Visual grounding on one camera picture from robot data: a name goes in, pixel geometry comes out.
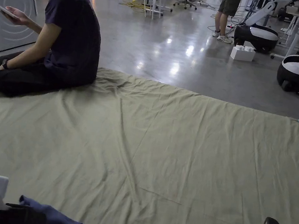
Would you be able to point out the dark blue garment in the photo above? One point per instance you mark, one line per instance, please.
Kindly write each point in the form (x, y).
(50, 218)

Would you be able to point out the bed with pale green sheet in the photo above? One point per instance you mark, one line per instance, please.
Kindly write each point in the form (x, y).
(161, 146)

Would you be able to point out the white box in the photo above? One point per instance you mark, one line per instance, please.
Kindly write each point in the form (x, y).
(242, 54)

